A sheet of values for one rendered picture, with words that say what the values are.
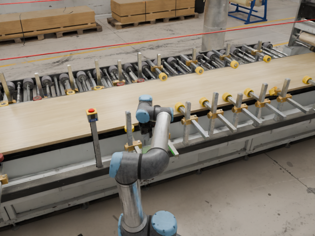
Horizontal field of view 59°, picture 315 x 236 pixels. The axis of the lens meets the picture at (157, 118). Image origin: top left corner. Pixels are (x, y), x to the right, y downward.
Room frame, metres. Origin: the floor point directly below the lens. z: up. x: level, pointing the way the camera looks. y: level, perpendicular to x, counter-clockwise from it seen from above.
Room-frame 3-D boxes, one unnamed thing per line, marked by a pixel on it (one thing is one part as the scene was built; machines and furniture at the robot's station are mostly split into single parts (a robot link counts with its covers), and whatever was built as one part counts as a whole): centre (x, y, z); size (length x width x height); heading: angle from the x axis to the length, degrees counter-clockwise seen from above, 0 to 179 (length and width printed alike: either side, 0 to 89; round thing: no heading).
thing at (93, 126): (1.64, 0.46, 0.93); 0.05 x 0.05 x 0.45; 21
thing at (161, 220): (1.01, -0.03, 0.79); 0.17 x 0.15 x 0.18; 85
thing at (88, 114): (1.64, 0.46, 1.18); 0.07 x 0.07 x 0.08; 21
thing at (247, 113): (2.10, -0.76, 0.95); 0.50 x 0.04 x 0.04; 21
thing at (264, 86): (2.19, -0.94, 0.92); 0.04 x 0.04 x 0.48; 21
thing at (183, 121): (1.92, -0.27, 0.95); 0.14 x 0.06 x 0.05; 111
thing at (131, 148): (1.74, 0.20, 0.82); 0.14 x 0.06 x 0.05; 111
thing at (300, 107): (2.22, -1.25, 0.95); 0.37 x 0.03 x 0.03; 21
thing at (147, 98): (1.60, 0.08, 1.30); 0.10 x 0.09 x 0.12; 175
